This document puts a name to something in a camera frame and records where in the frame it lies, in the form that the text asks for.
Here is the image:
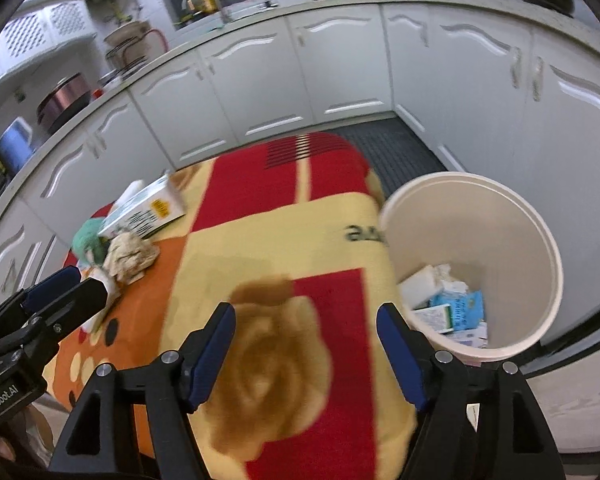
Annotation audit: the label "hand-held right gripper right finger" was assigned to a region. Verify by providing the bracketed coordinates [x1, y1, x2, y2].
[376, 302, 566, 480]

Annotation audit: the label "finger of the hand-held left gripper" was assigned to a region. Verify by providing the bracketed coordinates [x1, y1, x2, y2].
[0, 266, 83, 333]
[15, 278, 109, 357]

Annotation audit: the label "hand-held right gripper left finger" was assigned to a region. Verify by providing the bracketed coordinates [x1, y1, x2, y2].
[47, 301, 237, 480]

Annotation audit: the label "white paper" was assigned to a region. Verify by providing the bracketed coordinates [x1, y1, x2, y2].
[80, 266, 123, 333]

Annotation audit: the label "green cloth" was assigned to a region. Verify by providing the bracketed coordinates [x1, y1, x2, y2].
[71, 217, 112, 266]

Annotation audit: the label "green white small carton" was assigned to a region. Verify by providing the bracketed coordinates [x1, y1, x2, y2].
[411, 304, 456, 335]

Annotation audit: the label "brown paper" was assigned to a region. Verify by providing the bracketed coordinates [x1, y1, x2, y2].
[102, 230, 160, 286]

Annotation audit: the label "white printed packet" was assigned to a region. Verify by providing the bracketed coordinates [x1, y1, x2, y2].
[452, 325, 488, 348]

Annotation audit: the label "small white box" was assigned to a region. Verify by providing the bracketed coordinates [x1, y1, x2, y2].
[399, 265, 443, 309]

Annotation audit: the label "blue plastic packet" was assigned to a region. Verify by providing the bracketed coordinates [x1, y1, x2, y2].
[430, 290, 486, 333]

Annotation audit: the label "white tissue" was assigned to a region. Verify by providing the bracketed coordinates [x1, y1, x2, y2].
[430, 262, 468, 293]

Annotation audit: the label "white milk carton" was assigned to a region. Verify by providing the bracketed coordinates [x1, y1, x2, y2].
[97, 172, 188, 240]

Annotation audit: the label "white plastic bin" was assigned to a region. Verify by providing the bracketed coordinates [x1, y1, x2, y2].
[378, 171, 565, 365]

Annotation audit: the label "red yellow printed blanket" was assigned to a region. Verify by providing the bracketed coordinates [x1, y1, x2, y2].
[42, 131, 421, 480]

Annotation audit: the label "blue plastic jug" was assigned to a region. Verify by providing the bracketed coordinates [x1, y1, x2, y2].
[0, 117, 35, 173]

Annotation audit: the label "copper rice cooker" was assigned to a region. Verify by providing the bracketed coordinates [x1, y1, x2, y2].
[36, 72, 92, 133]

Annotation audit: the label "black ribbed floor mat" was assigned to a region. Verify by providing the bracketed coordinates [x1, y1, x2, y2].
[325, 117, 451, 196]

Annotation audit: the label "beige clay pot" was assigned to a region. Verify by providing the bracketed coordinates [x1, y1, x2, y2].
[105, 22, 148, 53]

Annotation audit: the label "white kitchen base cabinets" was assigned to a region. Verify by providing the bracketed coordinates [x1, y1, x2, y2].
[0, 0, 600, 361]

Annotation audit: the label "wire dish rack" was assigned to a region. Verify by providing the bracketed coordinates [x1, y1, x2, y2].
[104, 20, 170, 73]

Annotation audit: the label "white lattice wall cabinet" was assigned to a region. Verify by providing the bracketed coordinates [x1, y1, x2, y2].
[0, 0, 146, 91]

